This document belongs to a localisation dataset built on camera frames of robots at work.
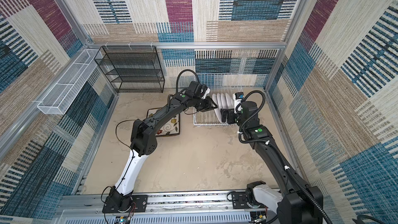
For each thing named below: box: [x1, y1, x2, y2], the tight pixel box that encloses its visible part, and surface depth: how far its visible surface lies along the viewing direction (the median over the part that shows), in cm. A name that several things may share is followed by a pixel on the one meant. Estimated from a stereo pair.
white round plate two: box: [216, 92, 226, 111], surface depth 91 cm
